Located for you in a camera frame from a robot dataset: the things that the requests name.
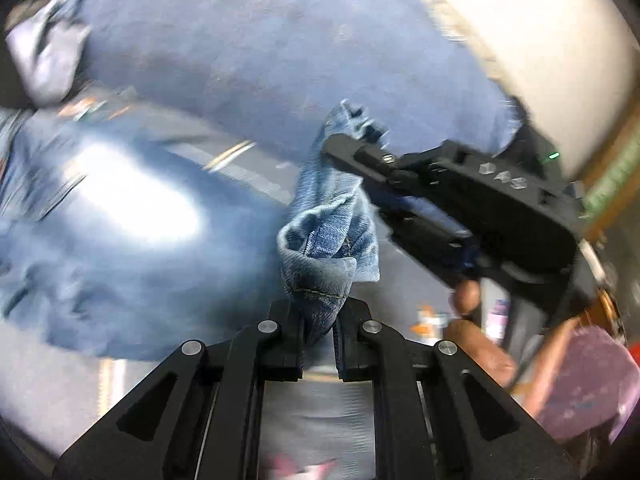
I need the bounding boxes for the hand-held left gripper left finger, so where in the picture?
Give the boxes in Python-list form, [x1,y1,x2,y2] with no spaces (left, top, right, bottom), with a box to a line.
[52,300,306,480]

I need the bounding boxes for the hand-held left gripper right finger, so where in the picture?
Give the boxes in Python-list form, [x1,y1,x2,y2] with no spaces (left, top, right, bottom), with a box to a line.
[332,299,582,480]

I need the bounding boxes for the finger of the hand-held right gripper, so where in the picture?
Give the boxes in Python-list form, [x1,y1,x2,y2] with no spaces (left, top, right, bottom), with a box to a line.
[369,187,482,282]
[322,133,417,187]

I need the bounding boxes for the blue denim pants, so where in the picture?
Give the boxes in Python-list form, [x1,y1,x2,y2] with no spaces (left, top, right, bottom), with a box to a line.
[0,89,391,362]

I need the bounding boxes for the person's right forearm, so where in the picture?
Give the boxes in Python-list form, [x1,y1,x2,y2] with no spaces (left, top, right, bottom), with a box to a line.
[520,319,581,417]

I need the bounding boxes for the person's right hand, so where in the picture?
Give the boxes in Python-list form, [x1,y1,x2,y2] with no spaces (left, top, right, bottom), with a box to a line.
[444,280,519,392]

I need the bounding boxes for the green patterned cloth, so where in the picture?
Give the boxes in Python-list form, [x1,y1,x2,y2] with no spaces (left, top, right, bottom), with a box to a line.
[584,142,640,217]

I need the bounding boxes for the light blue cloth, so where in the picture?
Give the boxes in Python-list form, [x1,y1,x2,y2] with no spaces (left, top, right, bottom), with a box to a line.
[65,0,523,158]

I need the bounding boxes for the white rounded cushion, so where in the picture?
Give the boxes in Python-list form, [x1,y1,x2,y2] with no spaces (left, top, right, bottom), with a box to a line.
[367,0,637,181]

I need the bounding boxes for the purple sleeve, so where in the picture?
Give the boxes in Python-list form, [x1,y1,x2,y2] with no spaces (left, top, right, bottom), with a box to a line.
[539,325,637,442]

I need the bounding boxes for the white grey crumpled cloth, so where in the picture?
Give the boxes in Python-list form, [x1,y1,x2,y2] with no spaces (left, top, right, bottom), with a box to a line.
[6,0,95,107]

